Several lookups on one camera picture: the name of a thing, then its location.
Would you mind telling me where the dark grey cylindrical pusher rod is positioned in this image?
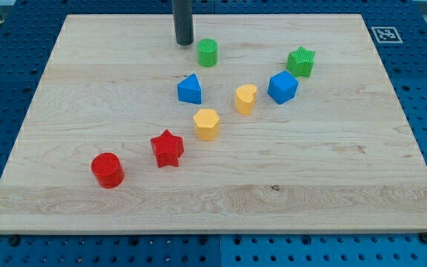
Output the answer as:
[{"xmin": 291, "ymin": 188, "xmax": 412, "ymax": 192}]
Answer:
[{"xmin": 171, "ymin": 0, "xmax": 193, "ymax": 46}]

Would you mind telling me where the green cylinder block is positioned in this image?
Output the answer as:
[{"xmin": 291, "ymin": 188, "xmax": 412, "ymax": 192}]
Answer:
[{"xmin": 196, "ymin": 39, "xmax": 218, "ymax": 67}]

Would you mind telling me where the blue triangle block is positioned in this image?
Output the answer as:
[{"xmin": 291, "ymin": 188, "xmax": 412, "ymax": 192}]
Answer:
[{"xmin": 177, "ymin": 73, "xmax": 202, "ymax": 105}]

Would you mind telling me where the yellow heart block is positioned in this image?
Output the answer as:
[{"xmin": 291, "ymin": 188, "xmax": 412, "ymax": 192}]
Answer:
[{"xmin": 234, "ymin": 84, "xmax": 257, "ymax": 116}]

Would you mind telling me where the yellow hexagon block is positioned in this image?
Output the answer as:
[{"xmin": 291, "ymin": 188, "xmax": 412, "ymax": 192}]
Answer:
[{"xmin": 193, "ymin": 108, "xmax": 220, "ymax": 141}]

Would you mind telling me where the blue cube block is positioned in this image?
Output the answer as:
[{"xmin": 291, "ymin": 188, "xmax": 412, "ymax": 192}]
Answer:
[{"xmin": 268, "ymin": 70, "xmax": 299, "ymax": 105}]

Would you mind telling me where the green star block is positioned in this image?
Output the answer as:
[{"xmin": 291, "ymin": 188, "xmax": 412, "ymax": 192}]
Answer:
[{"xmin": 286, "ymin": 47, "xmax": 316, "ymax": 78}]

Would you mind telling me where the red star block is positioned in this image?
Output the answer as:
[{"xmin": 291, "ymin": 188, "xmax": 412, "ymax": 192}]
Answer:
[{"xmin": 150, "ymin": 129, "xmax": 184, "ymax": 168}]

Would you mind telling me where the light wooden board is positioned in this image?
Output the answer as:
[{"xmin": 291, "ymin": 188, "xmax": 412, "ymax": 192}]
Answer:
[{"xmin": 0, "ymin": 14, "xmax": 427, "ymax": 235}]

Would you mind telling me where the red cylinder block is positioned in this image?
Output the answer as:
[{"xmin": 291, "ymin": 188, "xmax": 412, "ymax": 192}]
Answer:
[{"xmin": 90, "ymin": 152, "xmax": 125, "ymax": 188}]

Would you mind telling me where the white fiducial marker tag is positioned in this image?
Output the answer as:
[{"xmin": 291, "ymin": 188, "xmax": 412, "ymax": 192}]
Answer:
[{"xmin": 371, "ymin": 26, "xmax": 403, "ymax": 44}]

